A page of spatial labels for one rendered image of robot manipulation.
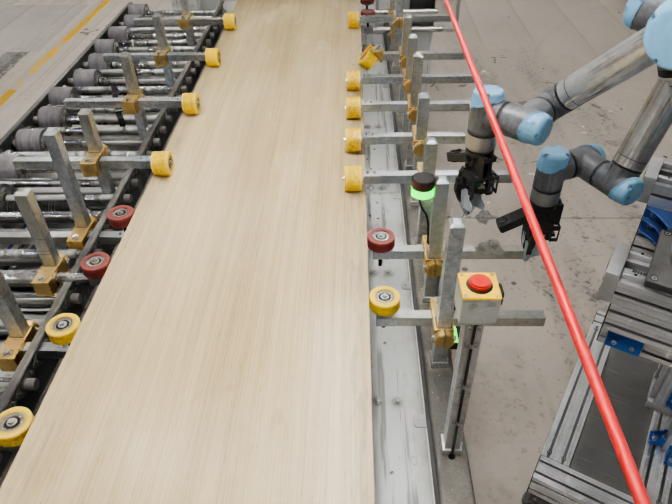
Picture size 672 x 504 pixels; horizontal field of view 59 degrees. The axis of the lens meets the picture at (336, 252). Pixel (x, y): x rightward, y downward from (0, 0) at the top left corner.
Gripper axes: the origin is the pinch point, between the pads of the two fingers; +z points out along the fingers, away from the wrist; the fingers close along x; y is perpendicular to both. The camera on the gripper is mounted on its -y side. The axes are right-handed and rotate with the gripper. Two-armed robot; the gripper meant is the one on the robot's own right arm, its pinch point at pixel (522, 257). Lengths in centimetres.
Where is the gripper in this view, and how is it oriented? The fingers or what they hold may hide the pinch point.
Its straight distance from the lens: 182.8
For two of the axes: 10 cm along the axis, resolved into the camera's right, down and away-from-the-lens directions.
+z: 0.2, 7.7, 6.4
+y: 10.0, -0.1, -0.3
